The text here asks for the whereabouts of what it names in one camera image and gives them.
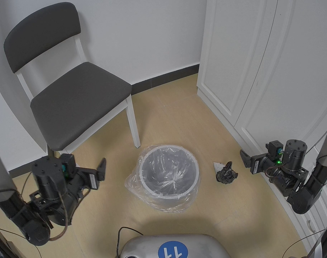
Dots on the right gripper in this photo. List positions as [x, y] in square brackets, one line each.
[261, 163]

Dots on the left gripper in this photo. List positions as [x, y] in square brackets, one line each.
[86, 175]

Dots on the black plastic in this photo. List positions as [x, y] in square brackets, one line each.
[226, 175]

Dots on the white printed paper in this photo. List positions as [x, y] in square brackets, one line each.
[217, 166]

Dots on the clear plastic bag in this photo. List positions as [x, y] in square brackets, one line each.
[133, 187]

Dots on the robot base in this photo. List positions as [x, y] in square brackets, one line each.
[174, 244]

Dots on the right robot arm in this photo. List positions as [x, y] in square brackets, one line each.
[306, 189]

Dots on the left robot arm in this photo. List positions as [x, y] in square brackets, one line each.
[47, 187]

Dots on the white trash bin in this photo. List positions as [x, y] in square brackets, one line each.
[168, 200]

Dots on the white chair dark grey cushions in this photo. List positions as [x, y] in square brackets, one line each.
[80, 103]

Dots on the white wardrobe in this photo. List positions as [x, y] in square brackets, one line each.
[260, 63]

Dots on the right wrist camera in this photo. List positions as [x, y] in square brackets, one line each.
[275, 148]

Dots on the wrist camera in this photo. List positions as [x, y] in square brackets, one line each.
[68, 164]
[275, 148]

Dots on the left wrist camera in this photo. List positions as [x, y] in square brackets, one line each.
[68, 164]

